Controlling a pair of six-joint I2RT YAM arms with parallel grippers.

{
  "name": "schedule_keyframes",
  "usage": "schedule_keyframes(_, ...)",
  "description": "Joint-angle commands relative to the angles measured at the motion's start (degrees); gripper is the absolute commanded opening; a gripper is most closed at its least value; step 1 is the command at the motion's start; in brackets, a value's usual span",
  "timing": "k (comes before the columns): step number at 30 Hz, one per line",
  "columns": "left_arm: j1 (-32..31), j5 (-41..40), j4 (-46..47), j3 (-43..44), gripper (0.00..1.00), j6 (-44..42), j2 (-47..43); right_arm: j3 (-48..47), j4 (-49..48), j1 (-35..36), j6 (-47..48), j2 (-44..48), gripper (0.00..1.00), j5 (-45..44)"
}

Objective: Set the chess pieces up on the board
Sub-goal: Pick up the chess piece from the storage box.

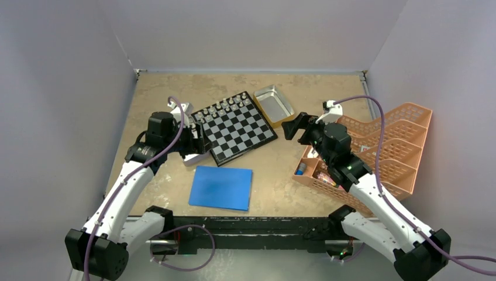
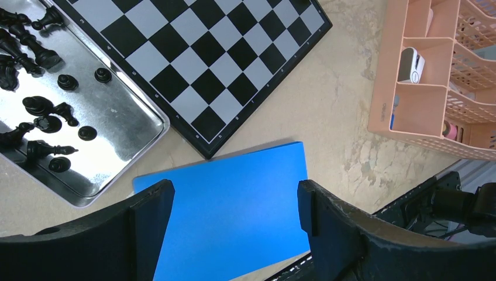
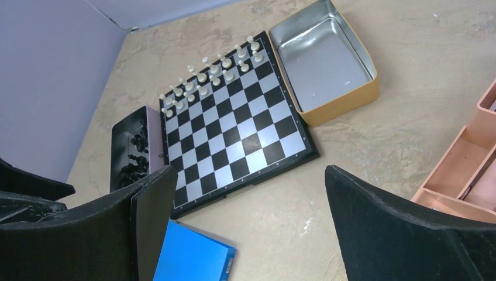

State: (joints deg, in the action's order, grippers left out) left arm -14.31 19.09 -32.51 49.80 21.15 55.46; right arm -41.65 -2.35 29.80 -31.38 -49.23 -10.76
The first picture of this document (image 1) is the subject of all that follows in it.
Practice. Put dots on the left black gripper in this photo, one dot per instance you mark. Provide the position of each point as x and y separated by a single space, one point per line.
196 146

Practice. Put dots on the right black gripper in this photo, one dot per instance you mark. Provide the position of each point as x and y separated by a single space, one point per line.
290 127

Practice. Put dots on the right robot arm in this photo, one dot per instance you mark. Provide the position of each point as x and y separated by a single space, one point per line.
413 247

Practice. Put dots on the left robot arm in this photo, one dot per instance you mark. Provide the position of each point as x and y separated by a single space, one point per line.
103 246

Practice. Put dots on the white chess piece row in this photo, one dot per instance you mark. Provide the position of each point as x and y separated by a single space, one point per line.
239 106

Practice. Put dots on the gold rectangular metal tin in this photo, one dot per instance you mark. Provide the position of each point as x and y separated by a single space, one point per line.
274 105

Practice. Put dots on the blue capped small bottle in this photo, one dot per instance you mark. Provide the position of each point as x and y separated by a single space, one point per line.
301 168

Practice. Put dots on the black and silver chessboard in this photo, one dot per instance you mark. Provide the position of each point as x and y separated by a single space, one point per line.
232 138

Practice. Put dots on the blue folder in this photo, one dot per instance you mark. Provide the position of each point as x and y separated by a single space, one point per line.
221 187

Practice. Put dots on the orange plastic tiered organizer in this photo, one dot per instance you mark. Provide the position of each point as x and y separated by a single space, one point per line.
406 128

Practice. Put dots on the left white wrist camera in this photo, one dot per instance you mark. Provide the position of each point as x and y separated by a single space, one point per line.
186 112

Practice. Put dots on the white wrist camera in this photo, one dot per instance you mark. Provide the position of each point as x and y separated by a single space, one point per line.
331 112
186 112

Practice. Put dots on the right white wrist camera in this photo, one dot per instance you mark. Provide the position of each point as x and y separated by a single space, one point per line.
331 112

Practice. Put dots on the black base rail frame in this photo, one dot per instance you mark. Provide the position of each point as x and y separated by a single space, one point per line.
311 234

